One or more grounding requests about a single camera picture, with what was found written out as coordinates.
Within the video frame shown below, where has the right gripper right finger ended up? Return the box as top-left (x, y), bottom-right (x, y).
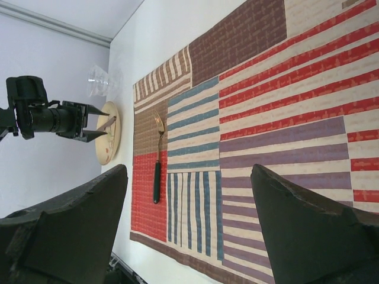
top-left (250, 164), bottom-right (378, 283)

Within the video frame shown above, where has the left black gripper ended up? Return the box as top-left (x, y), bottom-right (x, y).
top-left (30, 101), bottom-right (109, 143)

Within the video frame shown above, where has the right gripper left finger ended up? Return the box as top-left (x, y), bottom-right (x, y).
top-left (1, 164), bottom-right (128, 283)

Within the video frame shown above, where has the brown wooden knife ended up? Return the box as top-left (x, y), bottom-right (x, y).
top-left (97, 116), bottom-right (117, 132)

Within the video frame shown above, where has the dark handled fork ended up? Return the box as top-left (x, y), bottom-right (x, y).
top-left (153, 110), bottom-right (165, 204)

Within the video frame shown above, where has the patchwork striped placemat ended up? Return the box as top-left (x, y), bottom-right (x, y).
top-left (130, 1), bottom-right (378, 283)

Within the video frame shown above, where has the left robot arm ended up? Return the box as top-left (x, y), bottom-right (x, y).
top-left (1, 76), bottom-right (106, 143)

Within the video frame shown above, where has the round wooden plate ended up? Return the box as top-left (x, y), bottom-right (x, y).
top-left (95, 101), bottom-right (121, 166)

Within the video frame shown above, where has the clear glass cup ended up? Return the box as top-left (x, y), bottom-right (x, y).
top-left (86, 64), bottom-right (122, 97)

